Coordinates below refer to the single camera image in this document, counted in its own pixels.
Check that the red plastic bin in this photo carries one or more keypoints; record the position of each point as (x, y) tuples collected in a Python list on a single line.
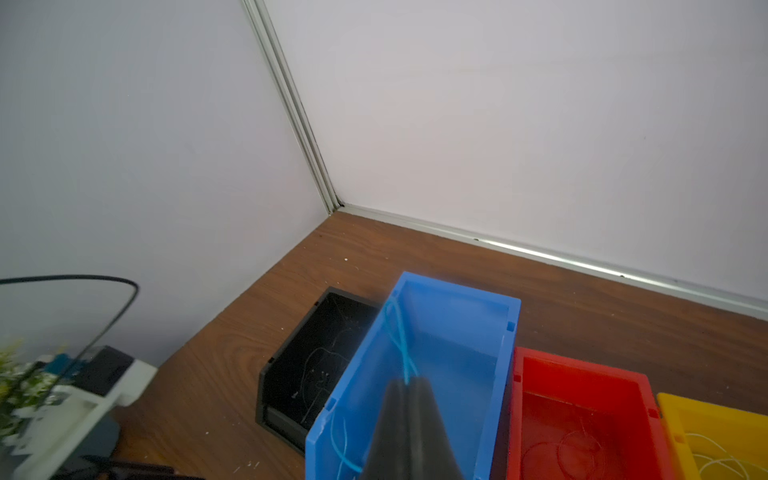
[(571, 419)]

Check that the blue plastic bin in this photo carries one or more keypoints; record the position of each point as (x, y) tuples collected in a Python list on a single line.
[(460, 338)]

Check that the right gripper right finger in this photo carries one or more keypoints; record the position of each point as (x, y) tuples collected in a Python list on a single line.
[(430, 452)]

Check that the black plastic bin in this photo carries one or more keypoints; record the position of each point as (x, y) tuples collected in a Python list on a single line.
[(299, 378)]

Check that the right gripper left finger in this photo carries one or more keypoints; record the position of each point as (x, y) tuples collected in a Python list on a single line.
[(389, 453)]

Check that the yellow plastic bin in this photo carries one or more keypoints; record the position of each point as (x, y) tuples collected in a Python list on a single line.
[(709, 441)]

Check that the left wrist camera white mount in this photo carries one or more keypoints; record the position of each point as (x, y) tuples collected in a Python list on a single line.
[(89, 387)]

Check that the small green potted plant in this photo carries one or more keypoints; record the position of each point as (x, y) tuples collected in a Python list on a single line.
[(26, 384)]

